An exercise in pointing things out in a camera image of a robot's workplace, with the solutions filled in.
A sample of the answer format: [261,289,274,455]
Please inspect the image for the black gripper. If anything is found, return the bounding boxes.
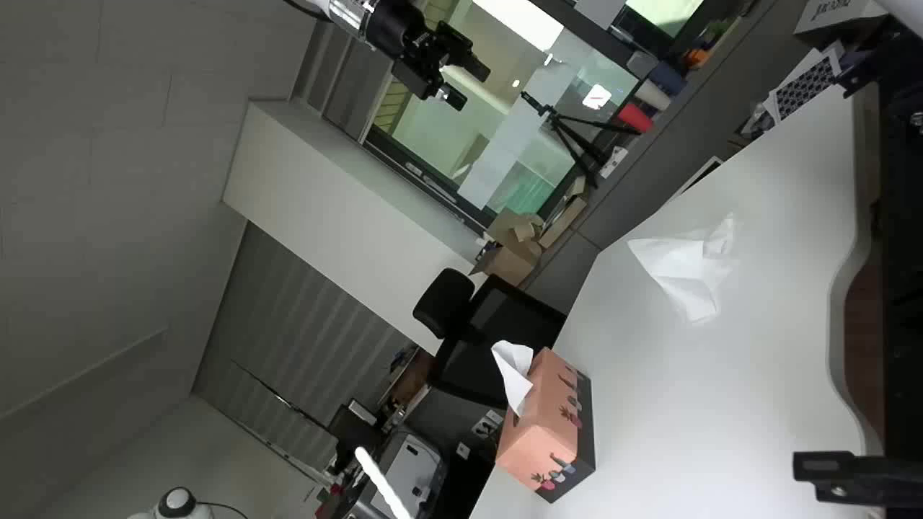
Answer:
[366,0,493,112]

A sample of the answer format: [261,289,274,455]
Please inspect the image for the white tissue sheet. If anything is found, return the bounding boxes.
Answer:
[489,337,541,419]
[627,214,744,325]

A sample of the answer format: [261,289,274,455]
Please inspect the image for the brown cardboard box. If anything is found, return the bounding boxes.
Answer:
[476,190,585,289]

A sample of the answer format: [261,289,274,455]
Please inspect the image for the white perforated box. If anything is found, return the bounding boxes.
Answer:
[766,44,855,126]

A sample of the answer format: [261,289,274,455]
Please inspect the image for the brown tissue box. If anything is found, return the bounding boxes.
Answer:
[493,347,600,505]

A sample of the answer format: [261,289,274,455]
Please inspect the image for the black office chair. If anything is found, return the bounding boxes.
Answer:
[409,264,572,409]

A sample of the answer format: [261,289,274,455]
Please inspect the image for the grey computer case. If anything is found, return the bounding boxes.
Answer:
[376,430,456,519]

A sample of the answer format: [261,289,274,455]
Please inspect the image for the round white black device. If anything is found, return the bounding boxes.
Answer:
[154,484,203,519]

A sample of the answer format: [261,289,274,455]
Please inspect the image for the black camera tripod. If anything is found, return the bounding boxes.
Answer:
[516,89,642,187]

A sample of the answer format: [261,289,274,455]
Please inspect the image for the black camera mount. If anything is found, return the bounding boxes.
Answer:
[790,448,923,512]

